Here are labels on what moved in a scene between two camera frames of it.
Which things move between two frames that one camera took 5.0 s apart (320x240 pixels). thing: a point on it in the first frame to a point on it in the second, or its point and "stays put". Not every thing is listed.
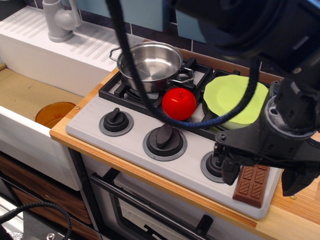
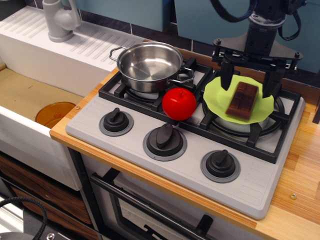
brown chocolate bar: (251, 184) to (243, 100)
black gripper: (287, 136) to (229, 50)
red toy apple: (179, 103) stays put
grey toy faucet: (63, 17) stays put
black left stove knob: (116, 123) stays put
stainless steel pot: (159, 63) stays put
